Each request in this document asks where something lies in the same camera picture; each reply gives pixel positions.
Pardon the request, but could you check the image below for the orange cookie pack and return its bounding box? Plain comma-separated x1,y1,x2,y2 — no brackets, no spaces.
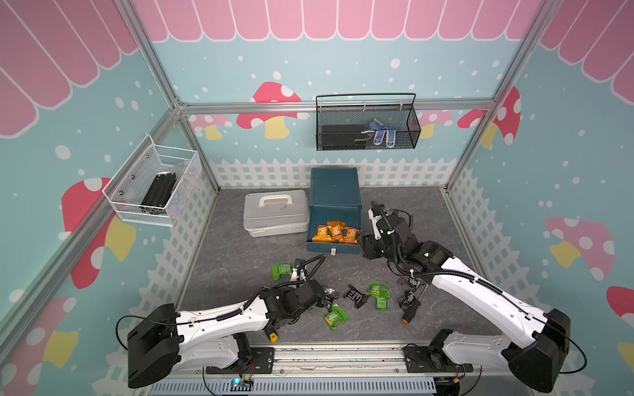
341,227,360,245
311,225,334,244
327,221,345,229
329,227,344,243

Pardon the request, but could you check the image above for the teal drawer cabinet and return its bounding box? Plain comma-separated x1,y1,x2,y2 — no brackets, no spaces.
305,167,363,255

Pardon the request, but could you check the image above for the orange cookie pack front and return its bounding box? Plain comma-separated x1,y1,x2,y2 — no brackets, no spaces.
327,221,345,229

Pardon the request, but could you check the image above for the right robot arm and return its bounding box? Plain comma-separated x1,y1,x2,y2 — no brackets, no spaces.
363,202,572,394

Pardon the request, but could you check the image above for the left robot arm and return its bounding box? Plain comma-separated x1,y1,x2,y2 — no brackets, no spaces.
127,280,328,389

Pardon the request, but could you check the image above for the yellow black screwdriver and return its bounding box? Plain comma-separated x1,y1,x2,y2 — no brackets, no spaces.
264,324,278,343

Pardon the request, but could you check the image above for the green cookie pack left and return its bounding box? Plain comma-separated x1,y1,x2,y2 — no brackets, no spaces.
272,263,293,281

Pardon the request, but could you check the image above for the green cookie pack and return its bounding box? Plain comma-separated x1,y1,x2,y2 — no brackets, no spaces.
324,304,349,332
369,280,391,311
272,263,293,281

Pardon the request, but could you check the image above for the black cookie pack left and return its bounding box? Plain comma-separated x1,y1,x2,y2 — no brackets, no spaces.
323,285,340,301

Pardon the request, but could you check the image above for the black cookie pack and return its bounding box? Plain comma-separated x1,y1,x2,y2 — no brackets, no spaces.
344,284,369,309
323,285,340,301
399,290,420,312
397,277,422,291

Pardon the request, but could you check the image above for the black cookie pack far right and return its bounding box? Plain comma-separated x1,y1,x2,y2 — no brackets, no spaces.
397,277,422,291

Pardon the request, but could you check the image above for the green cookie pack front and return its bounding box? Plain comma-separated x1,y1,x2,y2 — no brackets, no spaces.
324,304,349,332

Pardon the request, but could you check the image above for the green cookie pack right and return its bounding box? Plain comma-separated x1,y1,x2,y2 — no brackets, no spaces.
369,280,391,311

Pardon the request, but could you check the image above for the black cookie pack centre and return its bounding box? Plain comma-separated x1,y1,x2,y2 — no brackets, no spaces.
344,284,369,309

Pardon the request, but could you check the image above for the orange black screwdriver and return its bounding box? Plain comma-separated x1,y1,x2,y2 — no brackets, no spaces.
401,289,427,325

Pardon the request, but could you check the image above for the grey plastic toolbox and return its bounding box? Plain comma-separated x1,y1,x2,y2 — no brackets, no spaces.
243,190,310,238

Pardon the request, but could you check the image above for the small green circuit board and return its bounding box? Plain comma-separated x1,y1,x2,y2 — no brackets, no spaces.
229,378,254,393

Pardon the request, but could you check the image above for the blue white item in basket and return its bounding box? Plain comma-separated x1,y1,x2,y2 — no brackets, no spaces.
361,119,396,149

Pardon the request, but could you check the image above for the black box in white basket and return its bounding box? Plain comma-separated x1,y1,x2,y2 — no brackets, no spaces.
140,173,177,215

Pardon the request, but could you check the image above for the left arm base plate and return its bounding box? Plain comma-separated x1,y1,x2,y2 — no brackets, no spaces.
205,347,275,375

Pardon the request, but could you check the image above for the black wire wall basket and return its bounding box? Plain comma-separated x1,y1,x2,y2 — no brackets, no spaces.
315,92,421,151

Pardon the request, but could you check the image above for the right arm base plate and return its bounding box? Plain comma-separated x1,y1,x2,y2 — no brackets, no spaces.
401,343,474,376

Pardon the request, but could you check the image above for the white wire wall basket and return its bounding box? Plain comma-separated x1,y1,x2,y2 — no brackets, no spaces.
102,135,202,227

